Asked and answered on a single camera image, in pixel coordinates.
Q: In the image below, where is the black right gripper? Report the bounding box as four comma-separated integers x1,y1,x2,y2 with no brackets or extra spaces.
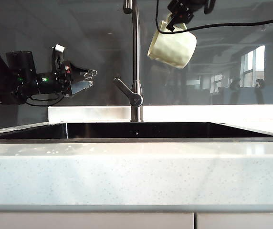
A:
166,0,209,32

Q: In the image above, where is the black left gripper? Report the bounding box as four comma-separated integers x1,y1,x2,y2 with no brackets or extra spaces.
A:
59,61,98,98

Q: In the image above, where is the pale yellow ceramic mug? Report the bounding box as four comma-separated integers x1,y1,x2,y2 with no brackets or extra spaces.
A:
147,13,197,70

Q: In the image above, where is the steel gooseneck faucet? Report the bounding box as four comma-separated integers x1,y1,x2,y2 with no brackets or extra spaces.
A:
123,0,144,122

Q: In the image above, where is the black sink basin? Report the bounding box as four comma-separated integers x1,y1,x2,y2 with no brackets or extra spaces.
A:
0,121,273,144

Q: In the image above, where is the white backsplash ledge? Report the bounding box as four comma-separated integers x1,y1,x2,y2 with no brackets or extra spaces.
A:
47,104,273,125

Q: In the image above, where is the wide beige cabinet door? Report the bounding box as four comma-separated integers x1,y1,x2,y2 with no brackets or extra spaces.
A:
0,211,195,229

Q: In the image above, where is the narrow beige cabinet door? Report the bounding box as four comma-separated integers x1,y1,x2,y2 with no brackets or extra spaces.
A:
196,211,273,229

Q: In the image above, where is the white-topped left wrist camera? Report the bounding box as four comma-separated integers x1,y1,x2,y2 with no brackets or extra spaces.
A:
52,44,66,72

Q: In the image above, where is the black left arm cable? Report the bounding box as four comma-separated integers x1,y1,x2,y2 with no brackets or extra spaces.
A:
25,92,63,107

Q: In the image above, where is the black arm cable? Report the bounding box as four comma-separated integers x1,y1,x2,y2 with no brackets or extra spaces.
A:
155,0,273,34
25,92,63,107

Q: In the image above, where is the steel faucet lever handle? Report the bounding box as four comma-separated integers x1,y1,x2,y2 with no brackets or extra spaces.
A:
113,77,144,107

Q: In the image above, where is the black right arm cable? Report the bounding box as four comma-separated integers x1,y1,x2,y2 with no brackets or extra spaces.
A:
155,0,273,34

